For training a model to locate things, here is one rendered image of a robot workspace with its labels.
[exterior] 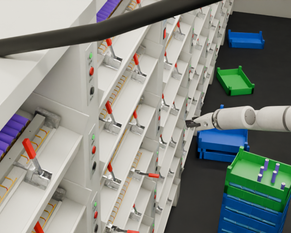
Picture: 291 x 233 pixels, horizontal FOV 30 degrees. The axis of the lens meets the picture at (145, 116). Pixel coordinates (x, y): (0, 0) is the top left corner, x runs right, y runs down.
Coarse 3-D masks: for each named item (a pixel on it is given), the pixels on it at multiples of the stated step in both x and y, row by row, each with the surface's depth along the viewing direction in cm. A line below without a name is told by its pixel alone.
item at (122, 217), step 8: (144, 136) 190; (144, 144) 192; (152, 144) 191; (144, 152) 192; (152, 152) 193; (136, 160) 187; (144, 160) 188; (136, 168) 184; (144, 168) 185; (128, 176) 180; (144, 176) 182; (136, 184) 178; (128, 192) 174; (136, 192) 175; (120, 200) 170; (128, 200) 171; (120, 208) 168; (128, 208) 169; (120, 216) 165; (128, 216) 166; (112, 224) 162; (120, 224) 163; (120, 232) 160
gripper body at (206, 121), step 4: (212, 112) 219; (200, 116) 217; (204, 116) 214; (208, 116) 211; (212, 116) 209; (196, 120) 214; (200, 120) 212; (204, 120) 211; (208, 120) 209; (212, 120) 209; (200, 124) 212; (204, 124) 212; (208, 124) 210; (212, 124) 209; (196, 128) 215; (200, 128) 213; (204, 128) 212; (208, 128) 210; (212, 128) 210
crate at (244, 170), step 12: (240, 156) 272; (252, 156) 271; (228, 168) 256; (240, 168) 268; (252, 168) 268; (288, 168) 264; (228, 180) 260; (240, 180) 257; (252, 180) 253; (264, 180) 261; (276, 180) 261; (288, 180) 262; (264, 192) 254; (276, 192) 250; (288, 192) 251
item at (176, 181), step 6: (174, 180) 291; (174, 186) 291; (174, 192) 288; (168, 198) 278; (168, 204) 279; (168, 210) 276; (162, 216) 272; (168, 216) 273; (162, 222) 268; (162, 228) 265
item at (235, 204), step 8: (224, 200) 268; (232, 200) 265; (288, 200) 266; (240, 208) 266; (248, 208) 263; (256, 208) 261; (256, 216) 263; (264, 216) 261; (272, 216) 259; (280, 216) 256
